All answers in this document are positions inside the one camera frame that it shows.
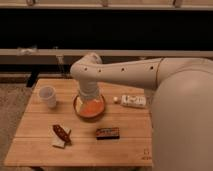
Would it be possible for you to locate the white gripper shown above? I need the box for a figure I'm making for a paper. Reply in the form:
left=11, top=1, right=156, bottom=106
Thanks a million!
left=78, top=80, right=100, bottom=104

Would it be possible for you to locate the clear plastic bottle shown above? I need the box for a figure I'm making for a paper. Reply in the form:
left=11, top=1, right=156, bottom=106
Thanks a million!
left=113, top=95, right=146, bottom=108

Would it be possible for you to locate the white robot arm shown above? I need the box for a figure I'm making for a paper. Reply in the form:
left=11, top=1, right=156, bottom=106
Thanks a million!
left=70, top=53, right=213, bottom=171

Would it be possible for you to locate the orange bowl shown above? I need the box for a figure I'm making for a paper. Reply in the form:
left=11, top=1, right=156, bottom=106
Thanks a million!
left=73, top=95, right=105, bottom=119

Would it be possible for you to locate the white plastic cup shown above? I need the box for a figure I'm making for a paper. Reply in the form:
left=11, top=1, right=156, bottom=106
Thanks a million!
left=38, top=86, right=57, bottom=108

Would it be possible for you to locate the dark snack box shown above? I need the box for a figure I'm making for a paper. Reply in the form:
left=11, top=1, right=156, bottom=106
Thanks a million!
left=96, top=127, right=120, bottom=140

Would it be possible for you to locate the brown snack bar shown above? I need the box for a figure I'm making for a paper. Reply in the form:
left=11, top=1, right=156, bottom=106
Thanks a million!
left=53, top=125, right=71, bottom=143

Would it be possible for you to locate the wooden table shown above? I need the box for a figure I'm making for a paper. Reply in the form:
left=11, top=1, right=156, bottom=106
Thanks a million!
left=4, top=79, right=152, bottom=167

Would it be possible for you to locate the metal shelf rail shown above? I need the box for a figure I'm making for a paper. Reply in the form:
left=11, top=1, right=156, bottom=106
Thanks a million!
left=0, top=48, right=213, bottom=65

